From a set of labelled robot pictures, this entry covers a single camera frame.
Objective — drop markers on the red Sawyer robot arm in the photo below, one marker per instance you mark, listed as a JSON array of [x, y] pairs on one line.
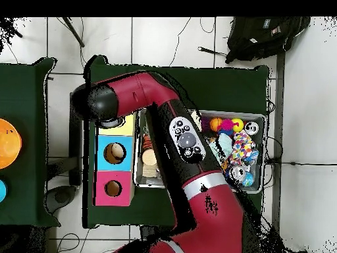
[[221, 211]]

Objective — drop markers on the clear mesh bin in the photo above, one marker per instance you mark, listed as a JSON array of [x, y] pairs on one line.
[[147, 182]]

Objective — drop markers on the wooden box with three holes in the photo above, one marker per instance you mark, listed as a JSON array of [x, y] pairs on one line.
[[101, 158]]

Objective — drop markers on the tan round wooden block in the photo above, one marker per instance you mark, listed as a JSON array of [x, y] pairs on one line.
[[148, 157]]

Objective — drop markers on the small orange basketball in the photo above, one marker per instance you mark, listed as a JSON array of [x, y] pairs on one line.
[[216, 124]]

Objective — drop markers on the mint green cloth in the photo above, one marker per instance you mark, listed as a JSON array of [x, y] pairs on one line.
[[225, 143]]

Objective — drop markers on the pink spiky ball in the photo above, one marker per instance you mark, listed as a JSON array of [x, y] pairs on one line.
[[226, 125]]

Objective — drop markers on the polka-dot cloth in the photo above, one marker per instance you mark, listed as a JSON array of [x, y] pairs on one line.
[[242, 146]]

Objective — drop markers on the silver drink can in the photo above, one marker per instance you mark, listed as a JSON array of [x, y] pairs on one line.
[[239, 174]]

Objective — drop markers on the grey round base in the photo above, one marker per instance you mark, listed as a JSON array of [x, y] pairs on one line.
[[60, 197]]

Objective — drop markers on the black backpack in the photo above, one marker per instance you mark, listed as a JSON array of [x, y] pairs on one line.
[[263, 37]]

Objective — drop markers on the black tripod leg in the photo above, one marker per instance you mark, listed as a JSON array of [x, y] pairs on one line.
[[73, 31], [10, 27]]

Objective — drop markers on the dark green side tablecloth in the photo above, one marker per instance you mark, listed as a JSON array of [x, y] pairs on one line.
[[31, 184]]

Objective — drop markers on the orange plastic bowl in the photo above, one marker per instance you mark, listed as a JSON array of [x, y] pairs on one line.
[[8, 143]]

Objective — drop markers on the blue plastic bowl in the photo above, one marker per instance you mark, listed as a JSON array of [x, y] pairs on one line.
[[2, 191]]

